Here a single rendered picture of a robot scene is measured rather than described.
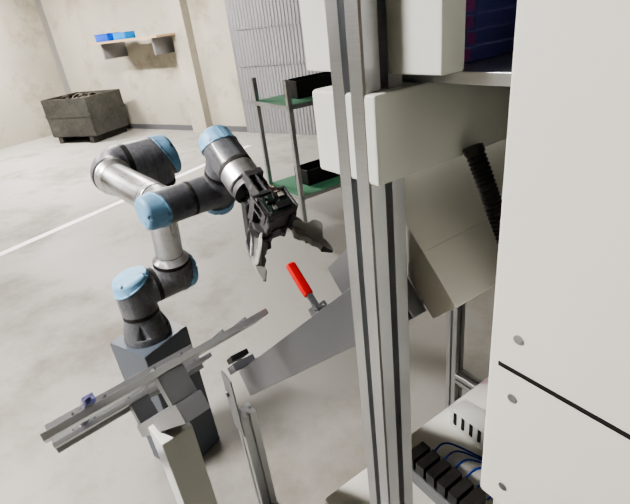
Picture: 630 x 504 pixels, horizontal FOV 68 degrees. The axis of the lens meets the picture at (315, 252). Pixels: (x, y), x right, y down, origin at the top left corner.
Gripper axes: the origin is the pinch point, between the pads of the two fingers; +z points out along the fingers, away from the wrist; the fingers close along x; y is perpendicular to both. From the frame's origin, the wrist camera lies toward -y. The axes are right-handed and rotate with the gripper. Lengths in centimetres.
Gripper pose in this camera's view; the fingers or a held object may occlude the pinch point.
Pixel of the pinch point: (300, 268)
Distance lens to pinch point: 85.3
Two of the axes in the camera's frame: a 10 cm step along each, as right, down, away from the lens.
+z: 5.4, 7.4, -3.9
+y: 2.2, -5.8, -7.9
